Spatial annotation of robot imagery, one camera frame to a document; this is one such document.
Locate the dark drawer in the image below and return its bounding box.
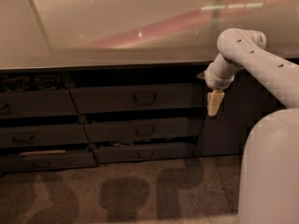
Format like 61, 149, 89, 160
0, 90, 77, 119
0, 124, 88, 148
93, 142, 195, 163
0, 150, 97, 173
70, 83, 203, 114
84, 118, 204, 142

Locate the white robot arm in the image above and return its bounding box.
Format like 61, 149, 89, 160
199, 28, 299, 224

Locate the dark cabinet door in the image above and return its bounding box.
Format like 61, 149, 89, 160
194, 70, 285, 157

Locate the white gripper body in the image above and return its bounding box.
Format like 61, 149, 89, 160
205, 62, 235, 91

